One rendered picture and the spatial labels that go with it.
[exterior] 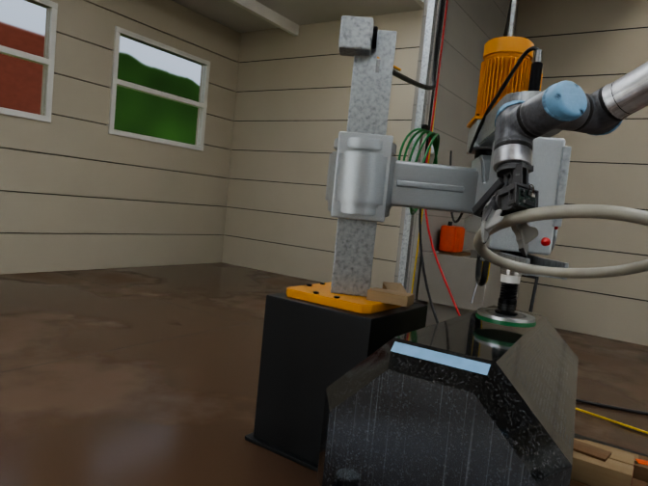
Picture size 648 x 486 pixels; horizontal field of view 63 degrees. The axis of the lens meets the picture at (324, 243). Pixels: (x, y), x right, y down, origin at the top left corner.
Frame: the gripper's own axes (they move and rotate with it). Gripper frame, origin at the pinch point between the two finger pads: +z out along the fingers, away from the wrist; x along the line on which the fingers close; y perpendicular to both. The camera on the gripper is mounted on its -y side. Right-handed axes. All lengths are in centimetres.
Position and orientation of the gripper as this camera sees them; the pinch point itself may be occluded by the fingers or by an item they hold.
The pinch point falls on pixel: (502, 249)
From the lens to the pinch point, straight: 131.5
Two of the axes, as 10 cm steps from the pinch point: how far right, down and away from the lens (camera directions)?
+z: -1.4, 9.4, -3.1
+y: 4.1, -2.2, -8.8
